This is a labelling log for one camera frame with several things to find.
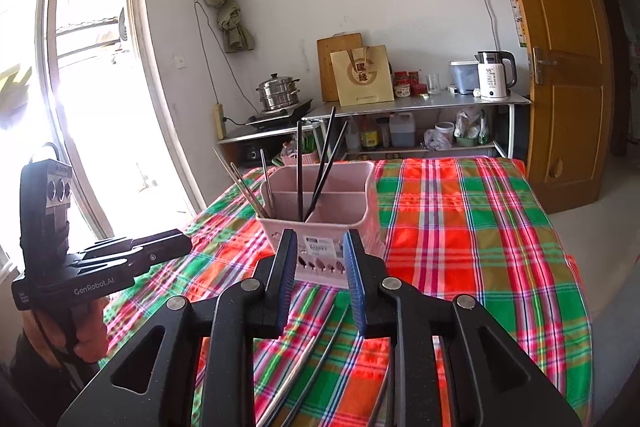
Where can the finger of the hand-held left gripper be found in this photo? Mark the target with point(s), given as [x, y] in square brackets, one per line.
[115, 266]
[170, 239]

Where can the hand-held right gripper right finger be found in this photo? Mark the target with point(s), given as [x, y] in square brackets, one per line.
[356, 282]

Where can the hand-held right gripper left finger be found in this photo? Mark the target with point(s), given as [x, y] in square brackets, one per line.
[285, 277]

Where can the pink plastic utensil basket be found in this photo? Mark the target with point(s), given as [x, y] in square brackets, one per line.
[345, 207]

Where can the metal chopstick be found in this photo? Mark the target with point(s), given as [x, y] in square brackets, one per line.
[245, 187]
[266, 182]
[285, 389]
[254, 201]

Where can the person's left forearm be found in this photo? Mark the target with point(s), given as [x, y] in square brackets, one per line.
[35, 382]

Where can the person's left hand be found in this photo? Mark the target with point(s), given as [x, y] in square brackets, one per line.
[90, 332]

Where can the plaid tablecloth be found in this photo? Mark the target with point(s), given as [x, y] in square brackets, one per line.
[475, 257]

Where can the beige power strip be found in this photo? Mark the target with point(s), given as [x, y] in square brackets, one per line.
[218, 121]

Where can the yellow oil bottle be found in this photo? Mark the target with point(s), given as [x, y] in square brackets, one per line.
[369, 134]

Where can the plastic liquid jug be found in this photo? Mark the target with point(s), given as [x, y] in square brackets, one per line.
[402, 132]

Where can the black induction cooker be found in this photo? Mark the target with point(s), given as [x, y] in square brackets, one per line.
[280, 117]

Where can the white bowl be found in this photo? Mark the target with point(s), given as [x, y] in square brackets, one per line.
[444, 134]

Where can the steel steamer pot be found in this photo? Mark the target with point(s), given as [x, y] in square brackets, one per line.
[277, 94]

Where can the plastic bags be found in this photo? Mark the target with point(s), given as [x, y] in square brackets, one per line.
[472, 127]

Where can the metal shelf table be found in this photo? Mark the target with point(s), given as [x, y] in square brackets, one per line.
[440, 103]

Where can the red lid jar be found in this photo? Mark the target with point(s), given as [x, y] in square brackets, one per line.
[416, 83]
[402, 87]

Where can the tan paper bag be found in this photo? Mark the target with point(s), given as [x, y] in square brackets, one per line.
[362, 77]

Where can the outdoor fan unit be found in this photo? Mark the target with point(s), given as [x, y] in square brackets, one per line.
[122, 24]

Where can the clear drinking glass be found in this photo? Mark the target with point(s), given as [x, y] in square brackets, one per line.
[433, 85]

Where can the wooden cutting board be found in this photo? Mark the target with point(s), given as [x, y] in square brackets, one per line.
[325, 67]

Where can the clear plastic water jug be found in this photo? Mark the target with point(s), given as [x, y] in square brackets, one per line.
[464, 78]

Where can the white electric kettle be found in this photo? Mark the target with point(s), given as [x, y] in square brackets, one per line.
[492, 79]

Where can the wooden door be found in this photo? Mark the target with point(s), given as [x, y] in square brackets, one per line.
[565, 132]

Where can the white window frame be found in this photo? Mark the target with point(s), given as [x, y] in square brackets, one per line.
[150, 82]

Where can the wall calendar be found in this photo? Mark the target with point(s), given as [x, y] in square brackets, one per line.
[512, 2]

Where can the dark wooden door frame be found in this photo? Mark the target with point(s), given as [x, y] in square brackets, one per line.
[615, 57]

